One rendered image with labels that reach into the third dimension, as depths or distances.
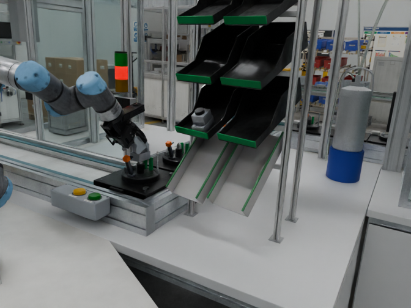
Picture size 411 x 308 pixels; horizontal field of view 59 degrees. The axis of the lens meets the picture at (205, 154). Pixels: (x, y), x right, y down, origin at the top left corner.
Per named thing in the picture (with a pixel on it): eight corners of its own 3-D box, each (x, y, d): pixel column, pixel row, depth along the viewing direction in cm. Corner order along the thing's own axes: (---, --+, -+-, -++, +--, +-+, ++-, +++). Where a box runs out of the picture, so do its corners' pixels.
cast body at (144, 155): (139, 162, 130) (139, 143, 128) (129, 160, 132) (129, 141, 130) (153, 157, 137) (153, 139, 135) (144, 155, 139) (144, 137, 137)
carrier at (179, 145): (186, 178, 142) (188, 148, 138) (139, 167, 153) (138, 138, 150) (216, 163, 162) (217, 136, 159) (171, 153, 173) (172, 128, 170)
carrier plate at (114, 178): (145, 200, 121) (145, 195, 120) (93, 185, 132) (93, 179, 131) (185, 179, 141) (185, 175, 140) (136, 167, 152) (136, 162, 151)
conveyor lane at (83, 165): (146, 225, 123) (146, 198, 120) (-3, 174, 162) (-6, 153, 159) (190, 197, 147) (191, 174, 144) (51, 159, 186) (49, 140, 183)
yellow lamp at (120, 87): (122, 92, 143) (122, 80, 141) (112, 91, 145) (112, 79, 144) (130, 91, 147) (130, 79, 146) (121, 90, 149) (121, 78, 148)
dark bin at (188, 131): (208, 140, 107) (202, 119, 102) (176, 132, 115) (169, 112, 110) (257, 93, 122) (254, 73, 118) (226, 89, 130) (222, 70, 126)
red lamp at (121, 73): (122, 79, 141) (122, 66, 140) (112, 79, 144) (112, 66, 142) (130, 79, 146) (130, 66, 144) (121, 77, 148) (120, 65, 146)
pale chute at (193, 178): (202, 205, 111) (196, 198, 107) (172, 192, 119) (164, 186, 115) (243, 131, 120) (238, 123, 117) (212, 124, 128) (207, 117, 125)
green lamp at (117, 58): (122, 66, 140) (121, 53, 139) (112, 65, 142) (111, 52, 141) (130, 66, 144) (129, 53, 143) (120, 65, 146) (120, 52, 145)
